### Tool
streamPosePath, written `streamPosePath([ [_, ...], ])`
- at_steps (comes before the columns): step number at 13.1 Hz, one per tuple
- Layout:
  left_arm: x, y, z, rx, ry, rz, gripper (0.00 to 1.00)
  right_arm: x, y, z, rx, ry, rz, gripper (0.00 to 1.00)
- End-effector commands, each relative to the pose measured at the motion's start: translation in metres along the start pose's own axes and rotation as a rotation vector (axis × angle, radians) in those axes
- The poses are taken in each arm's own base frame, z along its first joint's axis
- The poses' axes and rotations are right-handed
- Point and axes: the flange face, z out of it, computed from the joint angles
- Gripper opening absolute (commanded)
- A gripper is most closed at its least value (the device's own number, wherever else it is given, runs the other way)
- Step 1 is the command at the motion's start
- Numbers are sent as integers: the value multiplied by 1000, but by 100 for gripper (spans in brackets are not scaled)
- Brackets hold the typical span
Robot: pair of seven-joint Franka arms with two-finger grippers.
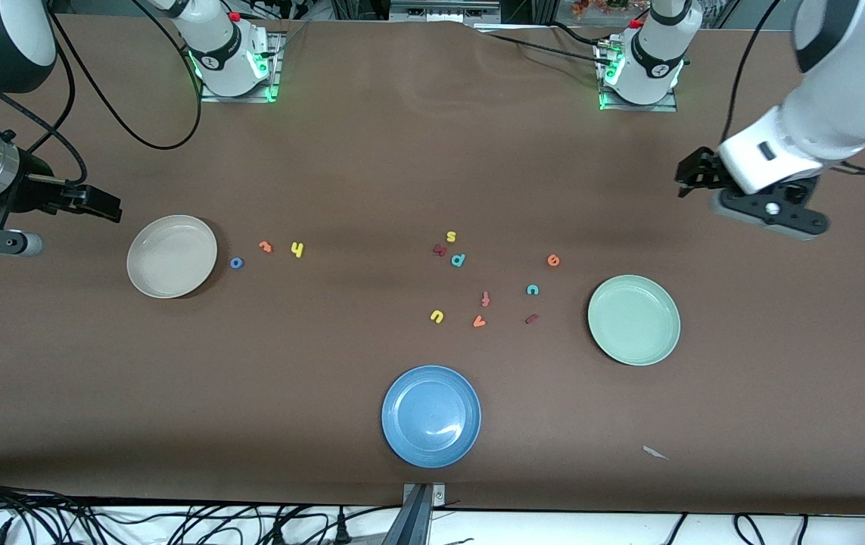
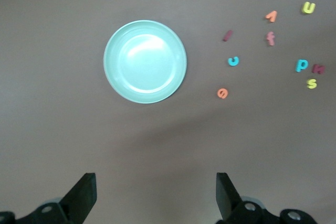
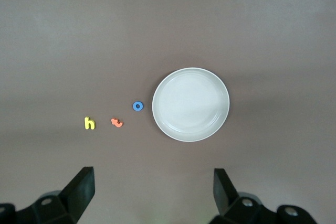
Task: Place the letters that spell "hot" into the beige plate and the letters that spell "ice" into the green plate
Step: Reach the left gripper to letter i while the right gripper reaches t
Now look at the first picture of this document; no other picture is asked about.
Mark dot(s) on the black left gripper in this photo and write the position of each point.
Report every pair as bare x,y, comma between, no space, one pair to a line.
705,171

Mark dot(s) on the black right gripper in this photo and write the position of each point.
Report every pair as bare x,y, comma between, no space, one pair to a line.
32,189

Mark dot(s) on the yellow foam letter y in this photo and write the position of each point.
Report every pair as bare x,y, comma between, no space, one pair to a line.
299,250

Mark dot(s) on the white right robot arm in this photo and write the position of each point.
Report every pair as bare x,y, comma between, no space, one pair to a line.
220,53

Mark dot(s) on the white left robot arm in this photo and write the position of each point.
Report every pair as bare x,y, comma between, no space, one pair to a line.
848,68

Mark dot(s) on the beige brown plate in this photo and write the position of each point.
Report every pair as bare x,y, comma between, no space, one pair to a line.
172,257

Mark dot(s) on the green plate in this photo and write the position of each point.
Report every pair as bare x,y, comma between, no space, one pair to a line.
633,320

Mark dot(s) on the orange artificial flowers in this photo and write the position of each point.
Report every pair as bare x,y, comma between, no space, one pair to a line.
598,6

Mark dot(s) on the teal foam letter p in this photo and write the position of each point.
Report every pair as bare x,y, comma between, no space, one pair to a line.
458,260

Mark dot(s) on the white paper scrap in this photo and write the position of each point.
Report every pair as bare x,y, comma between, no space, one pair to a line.
655,453

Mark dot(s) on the grey power strip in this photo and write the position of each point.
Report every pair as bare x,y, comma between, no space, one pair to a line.
440,13

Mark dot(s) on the blue plate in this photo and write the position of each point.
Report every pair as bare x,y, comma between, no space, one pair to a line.
430,416

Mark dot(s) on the black power plug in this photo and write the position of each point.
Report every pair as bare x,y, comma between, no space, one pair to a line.
341,530
278,534

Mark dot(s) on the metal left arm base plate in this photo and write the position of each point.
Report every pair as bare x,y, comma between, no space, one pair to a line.
670,107

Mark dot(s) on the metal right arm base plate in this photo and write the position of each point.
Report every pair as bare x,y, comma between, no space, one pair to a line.
276,68

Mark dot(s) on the silver metal bracket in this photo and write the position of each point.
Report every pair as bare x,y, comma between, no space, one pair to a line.
436,496

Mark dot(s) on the grey camera pole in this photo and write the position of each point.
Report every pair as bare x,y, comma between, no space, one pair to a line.
411,526

